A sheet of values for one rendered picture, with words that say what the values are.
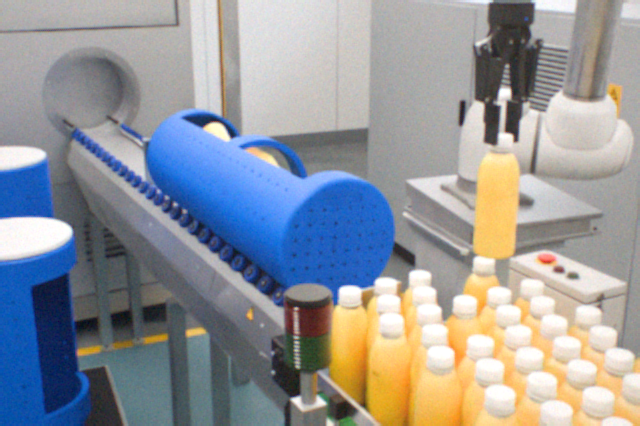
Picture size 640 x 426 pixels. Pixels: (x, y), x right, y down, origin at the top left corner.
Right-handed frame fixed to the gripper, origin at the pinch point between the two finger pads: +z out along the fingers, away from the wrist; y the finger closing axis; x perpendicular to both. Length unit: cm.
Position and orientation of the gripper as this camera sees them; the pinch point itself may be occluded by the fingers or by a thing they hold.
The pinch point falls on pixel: (502, 123)
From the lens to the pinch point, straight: 143.9
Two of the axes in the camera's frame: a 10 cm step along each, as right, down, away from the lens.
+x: 4.9, 2.8, -8.3
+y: -8.7, 1.5, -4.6
